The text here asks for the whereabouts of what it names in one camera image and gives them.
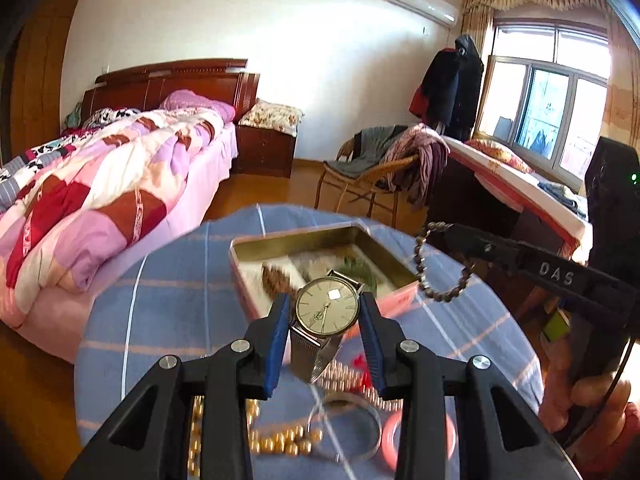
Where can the white air conditioner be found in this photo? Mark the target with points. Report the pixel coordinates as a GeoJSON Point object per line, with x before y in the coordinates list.
{"type": "Point", "coordinates": [425, 2]}

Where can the dark wooden desk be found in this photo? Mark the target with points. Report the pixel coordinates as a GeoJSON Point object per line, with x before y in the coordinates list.
{"type": "Point", "coordinates": [465, 200]}

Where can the wicker chair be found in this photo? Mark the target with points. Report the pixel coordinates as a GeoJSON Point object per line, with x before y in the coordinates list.
{"type": "Point", "coordinates": [365, 180]}

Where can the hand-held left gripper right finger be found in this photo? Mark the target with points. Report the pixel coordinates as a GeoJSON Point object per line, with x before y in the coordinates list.
{"type": "Point", "coordinates": [372, 347]}

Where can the dark green ornament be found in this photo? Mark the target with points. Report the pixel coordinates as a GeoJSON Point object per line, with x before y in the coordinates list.
{"type": "Point", "coordinates": [357, 267]}

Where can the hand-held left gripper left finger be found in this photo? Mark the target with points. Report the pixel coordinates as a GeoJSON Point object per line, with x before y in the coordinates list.
{"type": "Point", "coordinates": [277, 345]}

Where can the dark navy hanging coat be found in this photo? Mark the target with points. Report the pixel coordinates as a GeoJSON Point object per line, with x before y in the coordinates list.
{"type": "Point", "coordinates": [440, 85]}

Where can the grey garment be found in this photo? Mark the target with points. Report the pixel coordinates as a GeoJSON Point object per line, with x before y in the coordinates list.
{"type": "Point", "coordinates": [365, 152]}

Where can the pink patchwork quilt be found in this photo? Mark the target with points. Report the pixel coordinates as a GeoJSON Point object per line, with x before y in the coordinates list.
{"type": "Point", "coordinates": [100, 185]}

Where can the wooden nightstand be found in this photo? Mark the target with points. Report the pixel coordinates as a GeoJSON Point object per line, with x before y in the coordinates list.
{"type": "Point", "coordinates": [265, 152]}

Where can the grey striped cloth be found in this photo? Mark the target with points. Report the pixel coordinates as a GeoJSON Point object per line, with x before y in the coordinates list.
{"type": "Point", "coordinates": [12, 192]}

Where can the wooden bed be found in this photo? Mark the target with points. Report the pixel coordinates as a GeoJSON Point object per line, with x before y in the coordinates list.
{"type": "Point", "coordinates": [175, 80]}

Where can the person's right hand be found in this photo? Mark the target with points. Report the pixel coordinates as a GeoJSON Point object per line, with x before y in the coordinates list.
{"type": "Point", "coordinates": [595, 395]}

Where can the blue folded clothes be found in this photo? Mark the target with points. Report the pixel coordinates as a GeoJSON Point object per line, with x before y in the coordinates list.
{"type": "Point", "coordinates": [562, 195]}

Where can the thin silver bangle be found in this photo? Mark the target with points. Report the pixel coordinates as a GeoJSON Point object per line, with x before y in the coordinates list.
{"type": "Point", "coordinates": [378, 427]}

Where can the pink pillow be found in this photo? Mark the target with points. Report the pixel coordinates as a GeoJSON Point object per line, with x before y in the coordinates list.
{"type": "Point", "coordinates": [200, 102]}

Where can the teal cloth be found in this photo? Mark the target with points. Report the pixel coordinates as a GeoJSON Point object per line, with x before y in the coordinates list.
{"type": "Point", "coordinates": [74, 116]}

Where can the pink purple clothes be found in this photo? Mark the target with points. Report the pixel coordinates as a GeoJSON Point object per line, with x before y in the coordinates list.
{"type": "Point", "coordinates": [425, 160]}

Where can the window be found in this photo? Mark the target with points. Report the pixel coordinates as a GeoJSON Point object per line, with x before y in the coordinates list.
{"type": "Point", "coordinates": [545, 105]}

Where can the black hanging jacket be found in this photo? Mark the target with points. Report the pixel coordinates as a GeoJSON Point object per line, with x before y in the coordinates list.
{"type": "Point", "coordinates": [467, 85]}

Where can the floral cushion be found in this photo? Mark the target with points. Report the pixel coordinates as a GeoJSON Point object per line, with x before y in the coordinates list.
{"type": "Point", "coordinates": [270, 116]}

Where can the yellow curtain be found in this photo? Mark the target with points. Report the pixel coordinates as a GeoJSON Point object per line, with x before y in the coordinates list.
{"type": "Point", "coordinates": [480, 25]}

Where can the red knot charm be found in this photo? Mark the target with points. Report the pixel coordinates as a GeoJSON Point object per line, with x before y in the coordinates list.
{"type": "Point", "coordinates": [361, 361]}

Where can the red edged desk cover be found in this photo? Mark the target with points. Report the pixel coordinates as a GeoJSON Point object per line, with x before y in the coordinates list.
{"type": "Point", "coordinates": [525, 195]}

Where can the black white printed blanket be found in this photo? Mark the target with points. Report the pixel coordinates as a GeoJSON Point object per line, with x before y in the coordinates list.
{"type": "Point", "coordinates": [107, 116]}

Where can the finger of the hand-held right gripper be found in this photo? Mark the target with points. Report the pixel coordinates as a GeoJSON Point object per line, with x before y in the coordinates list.
{"type": "Point", "coordinates": [485, 250]}

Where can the wooden wardrobe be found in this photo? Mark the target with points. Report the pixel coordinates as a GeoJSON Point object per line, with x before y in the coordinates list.
{"type": "Point", "coordinates": [40, 85]}

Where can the green object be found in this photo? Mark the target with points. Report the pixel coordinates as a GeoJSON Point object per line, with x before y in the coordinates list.
{"type": "Point", "coordinates": [556, 326]}

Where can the pink metal tin box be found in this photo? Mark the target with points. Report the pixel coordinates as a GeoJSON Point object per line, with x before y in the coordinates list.
{"type": "Point", "coordinates": [295, 242]}

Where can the red hanging garment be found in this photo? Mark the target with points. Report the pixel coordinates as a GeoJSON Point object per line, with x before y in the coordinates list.
{"type": "Point", "coordinates": [416, 102]}

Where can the pink bangle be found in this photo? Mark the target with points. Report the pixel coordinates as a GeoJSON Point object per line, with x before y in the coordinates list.
{"type": "Point", "coordinates": [390, 435]}

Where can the red floral pillow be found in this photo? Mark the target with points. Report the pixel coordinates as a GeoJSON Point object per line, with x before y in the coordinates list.
{"type": "Point", "coordinates": [500, 154]}

